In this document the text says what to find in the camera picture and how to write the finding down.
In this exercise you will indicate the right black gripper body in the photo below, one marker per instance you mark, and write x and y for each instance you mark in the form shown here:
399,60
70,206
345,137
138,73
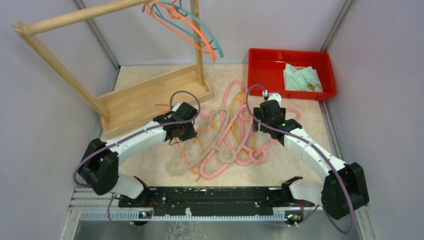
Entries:
258,114

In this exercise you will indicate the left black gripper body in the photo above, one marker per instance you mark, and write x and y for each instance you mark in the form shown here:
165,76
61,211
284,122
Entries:
188,131

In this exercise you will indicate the teal plastic hanger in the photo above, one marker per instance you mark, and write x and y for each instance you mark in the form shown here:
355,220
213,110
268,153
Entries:
205,30

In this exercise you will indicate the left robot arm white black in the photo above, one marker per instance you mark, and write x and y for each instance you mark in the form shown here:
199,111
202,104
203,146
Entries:
102,159

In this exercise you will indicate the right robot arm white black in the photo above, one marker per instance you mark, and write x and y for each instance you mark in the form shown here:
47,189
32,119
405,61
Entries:
342,185

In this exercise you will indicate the pink plastic hanger back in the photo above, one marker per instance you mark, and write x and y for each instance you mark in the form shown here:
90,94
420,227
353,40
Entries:
224,99

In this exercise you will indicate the pink plastic hanger front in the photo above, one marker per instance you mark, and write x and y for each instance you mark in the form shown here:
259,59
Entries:
232,150

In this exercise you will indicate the yellow thin hanger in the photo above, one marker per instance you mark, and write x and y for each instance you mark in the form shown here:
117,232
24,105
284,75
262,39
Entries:
240,96

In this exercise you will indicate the folded mint cloth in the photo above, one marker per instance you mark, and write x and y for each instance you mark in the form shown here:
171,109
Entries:
301,79

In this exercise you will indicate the wooden hanger rack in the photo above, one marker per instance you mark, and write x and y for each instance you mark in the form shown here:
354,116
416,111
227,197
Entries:
129,108

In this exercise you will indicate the red plastic bin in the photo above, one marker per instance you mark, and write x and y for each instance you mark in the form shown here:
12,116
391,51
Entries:
266,68

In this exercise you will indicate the beige plastic hanger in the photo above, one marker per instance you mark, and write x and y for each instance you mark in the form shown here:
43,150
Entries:
209,151

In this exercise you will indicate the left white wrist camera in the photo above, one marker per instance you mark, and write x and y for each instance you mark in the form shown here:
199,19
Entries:
178,108

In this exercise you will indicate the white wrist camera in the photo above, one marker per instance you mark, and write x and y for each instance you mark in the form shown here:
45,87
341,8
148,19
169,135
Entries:
270,96
178,108

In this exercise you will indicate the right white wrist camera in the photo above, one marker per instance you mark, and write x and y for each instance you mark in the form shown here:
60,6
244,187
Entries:
270,96

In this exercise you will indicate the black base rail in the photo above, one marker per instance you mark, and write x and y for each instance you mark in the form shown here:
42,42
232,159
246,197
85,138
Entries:
212,201

